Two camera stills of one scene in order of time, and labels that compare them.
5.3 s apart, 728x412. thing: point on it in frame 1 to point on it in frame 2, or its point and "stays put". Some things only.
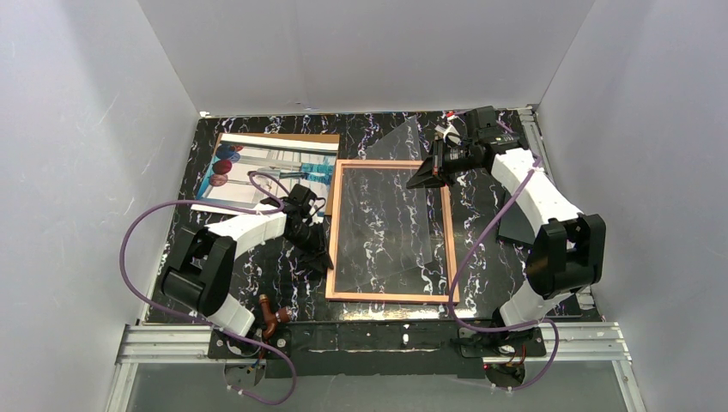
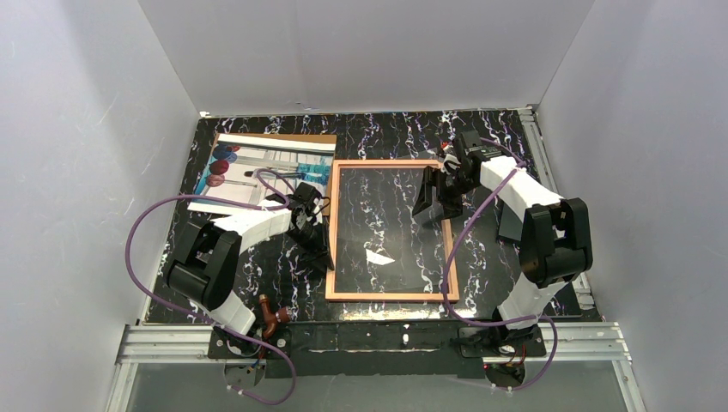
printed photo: [266, 168] stays put
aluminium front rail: [139, 343] stays put
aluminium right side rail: [530, 117] stays put
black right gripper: [446, 161] to [434, 185]
